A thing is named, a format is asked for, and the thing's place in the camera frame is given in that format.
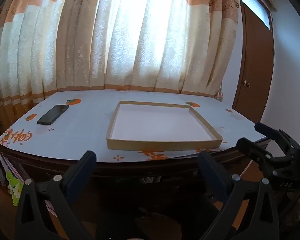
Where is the shallow cardboard tray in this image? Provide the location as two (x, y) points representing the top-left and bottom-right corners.
(106, 101), (224, 151)

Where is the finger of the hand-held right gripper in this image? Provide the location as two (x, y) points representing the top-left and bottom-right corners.
(236, 137), (294, 178)
(254, 122), (300, 157)

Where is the transom window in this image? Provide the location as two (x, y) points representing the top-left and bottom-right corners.
(237, 0), (272, 29)

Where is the green printed cloth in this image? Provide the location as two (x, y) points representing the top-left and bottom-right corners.
(5, 170), (24, 207)

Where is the orange cream patterned curtain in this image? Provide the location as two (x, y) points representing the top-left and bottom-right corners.
(0, 0), (240, 120)

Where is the purple striped cloth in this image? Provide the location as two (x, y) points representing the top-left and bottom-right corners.
(0, 151), (25, 183)

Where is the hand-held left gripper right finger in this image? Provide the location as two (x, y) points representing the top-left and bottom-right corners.
(197, 151), (280, 240)

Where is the curtain tassel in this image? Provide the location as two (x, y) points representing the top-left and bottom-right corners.
(215, 84), (224, 103)

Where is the brown wooden door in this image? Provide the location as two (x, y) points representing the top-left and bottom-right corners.
(232, 4), (275, 123)

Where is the black smartphone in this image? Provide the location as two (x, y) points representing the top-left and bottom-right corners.
(37, 104), (70, 126)

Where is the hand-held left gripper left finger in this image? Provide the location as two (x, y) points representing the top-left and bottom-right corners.
(15, 151), (98, 240)

